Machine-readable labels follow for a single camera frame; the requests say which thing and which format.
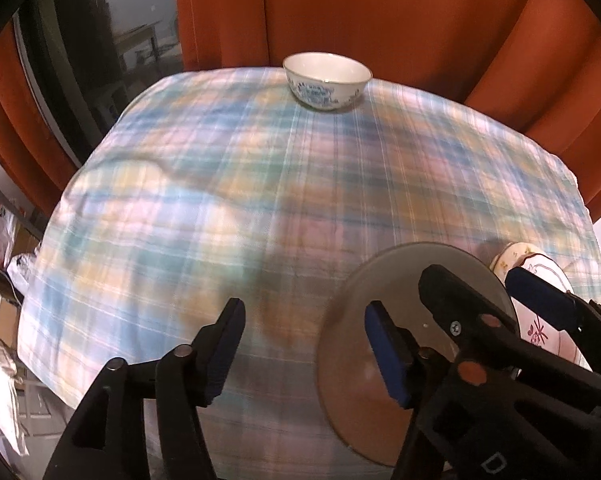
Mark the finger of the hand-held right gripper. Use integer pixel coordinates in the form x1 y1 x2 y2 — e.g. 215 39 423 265
505 266 601 382
419 264 520 352

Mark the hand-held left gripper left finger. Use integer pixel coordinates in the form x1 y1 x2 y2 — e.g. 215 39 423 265
43 297 246 480

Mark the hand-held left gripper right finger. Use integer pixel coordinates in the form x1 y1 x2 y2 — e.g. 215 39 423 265
365 301 455 480

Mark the pink flower scalloped plate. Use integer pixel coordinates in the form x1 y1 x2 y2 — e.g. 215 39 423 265
501 255 594 372

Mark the grey translucent plate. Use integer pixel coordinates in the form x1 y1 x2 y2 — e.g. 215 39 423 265
315 242 520 467

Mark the plaid tablecloth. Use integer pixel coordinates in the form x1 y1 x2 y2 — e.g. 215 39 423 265
18 65 601 480

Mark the white plastic bag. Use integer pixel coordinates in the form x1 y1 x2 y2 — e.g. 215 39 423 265
6 254 41 293

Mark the cardboard box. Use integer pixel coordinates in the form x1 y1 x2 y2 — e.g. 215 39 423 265
0 285 24 356

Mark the large blue pattern bowl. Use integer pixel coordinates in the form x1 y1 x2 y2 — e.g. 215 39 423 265
282 52 372 113

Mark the narrow orange curtain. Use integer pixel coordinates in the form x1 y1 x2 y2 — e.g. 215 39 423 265
0 35 106 216

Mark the dark glass window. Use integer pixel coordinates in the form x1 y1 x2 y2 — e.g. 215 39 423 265
10 0 184 161

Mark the wide orange curtain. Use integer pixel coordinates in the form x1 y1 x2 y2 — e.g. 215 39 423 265
175 0 601 223

